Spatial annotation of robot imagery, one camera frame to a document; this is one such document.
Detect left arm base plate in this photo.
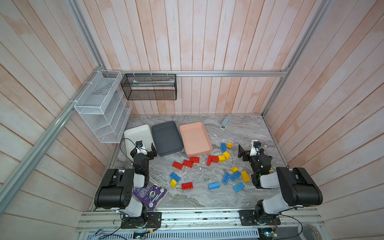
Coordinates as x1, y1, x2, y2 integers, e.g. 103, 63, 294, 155
121, 212, 162, 229

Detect purple book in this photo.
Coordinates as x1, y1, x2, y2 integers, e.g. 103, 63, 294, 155
133, 181, 168, 212

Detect red square lego brick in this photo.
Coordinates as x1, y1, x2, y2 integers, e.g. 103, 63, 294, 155
211, 156, 219, 163

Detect black mesh wall basket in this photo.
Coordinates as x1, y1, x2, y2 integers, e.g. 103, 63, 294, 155
121, 73, 178, 101

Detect red lego brick front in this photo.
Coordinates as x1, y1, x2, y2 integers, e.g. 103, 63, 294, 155
182, 182, 194, 191

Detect yellow long lego brick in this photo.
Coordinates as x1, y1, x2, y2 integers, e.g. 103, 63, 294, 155
241, 171, 251, 183

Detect white plastic tray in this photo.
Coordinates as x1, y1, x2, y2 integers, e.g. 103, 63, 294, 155
124, 125, 155, 158

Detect aluminium rail frame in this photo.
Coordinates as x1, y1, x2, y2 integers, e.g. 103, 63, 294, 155
76, 208, 325, 233

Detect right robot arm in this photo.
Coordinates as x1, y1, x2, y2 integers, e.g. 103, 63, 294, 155
238, 140, 323, 226

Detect dark grey plastic tray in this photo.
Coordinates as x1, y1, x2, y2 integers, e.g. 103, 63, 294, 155
151, 121, 184, 157

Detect light blue lego brick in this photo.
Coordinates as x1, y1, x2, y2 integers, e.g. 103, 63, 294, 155
233, 183, 245, 193
209, 183, 220, 190

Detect white wire mesh shelf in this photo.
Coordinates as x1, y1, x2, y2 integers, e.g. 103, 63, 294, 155
75, 71, 132, 144

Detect blue lego brick left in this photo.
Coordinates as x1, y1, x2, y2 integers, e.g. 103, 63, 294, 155
170, 173, 181, 183

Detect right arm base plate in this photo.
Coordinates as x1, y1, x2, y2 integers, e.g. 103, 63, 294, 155
238, 210, 281, 226

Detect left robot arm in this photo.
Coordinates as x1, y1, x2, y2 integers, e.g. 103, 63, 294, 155
94, 141, 157, 218

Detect pink plastic tray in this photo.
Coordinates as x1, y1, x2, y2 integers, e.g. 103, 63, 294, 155
180, 122, 213, 157

